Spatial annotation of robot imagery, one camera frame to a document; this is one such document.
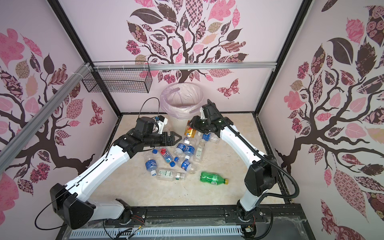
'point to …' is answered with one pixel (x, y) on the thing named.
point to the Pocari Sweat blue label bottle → (151, 163)
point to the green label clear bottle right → (199, 151)
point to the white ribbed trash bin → (175, 123)
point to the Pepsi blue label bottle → (186, 165)
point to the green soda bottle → (213, 178)
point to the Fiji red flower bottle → (165, 154)
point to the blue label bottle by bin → (210, 136)
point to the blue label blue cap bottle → (180, 149)
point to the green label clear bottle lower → (167, 174)
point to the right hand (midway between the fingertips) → (191, 122)
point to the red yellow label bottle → (189, 131)
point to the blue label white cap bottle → (188, 151)
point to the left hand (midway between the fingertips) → (175, 140)
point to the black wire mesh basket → (121, 76)
